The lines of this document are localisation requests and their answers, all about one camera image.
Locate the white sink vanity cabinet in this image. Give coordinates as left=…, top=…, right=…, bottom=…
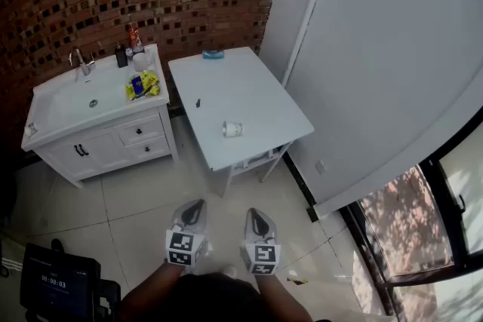
left=20, top=43, right=180, bottom=189

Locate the black tablet screen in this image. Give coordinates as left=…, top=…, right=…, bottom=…
left=20, top=242, right=103, bottom=322

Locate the white table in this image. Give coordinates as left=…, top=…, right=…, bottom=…
left=168, top=46, right=315, bottom=199

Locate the white wall pipe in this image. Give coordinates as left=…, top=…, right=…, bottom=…
left=282, top=0, right=338, bottom=87

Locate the person's black shirt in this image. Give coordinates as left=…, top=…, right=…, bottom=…
left=165, top=272, right=267, bottom=322

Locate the large yellow printed packet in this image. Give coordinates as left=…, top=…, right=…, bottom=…
left=140, top=69, right=160, bottom=88

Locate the plain white mug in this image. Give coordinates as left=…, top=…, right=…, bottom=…
left=131, top=51, right=152, bottom=74

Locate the black soap dispenser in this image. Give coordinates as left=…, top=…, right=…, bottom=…
left=114, top=41, right=130, bottom=69

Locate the chrome faucet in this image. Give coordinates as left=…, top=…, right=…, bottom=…
left=67, top=47, right=97, bottom=78

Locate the person's right forearm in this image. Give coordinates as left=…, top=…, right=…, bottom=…
left=253, top=272, right=315, bottom=322

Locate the red tube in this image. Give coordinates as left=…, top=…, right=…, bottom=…
left=126, top=22, right=143, bottom=54

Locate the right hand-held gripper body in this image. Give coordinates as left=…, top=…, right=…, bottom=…
left=240, top=236, right=282, bottom=277

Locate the black window frame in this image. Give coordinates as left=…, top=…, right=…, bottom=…
left=338, top=116, right=483, bottom=322

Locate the black mount bracket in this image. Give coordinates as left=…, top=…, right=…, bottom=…
left=97, top=278, right=122, bottom=322

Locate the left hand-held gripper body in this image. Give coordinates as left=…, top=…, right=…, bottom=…
left=164, top=223, right=210, bottom=275

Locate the person's left forearm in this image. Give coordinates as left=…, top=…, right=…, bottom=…
left=119, top=260, right=192, bottom=322

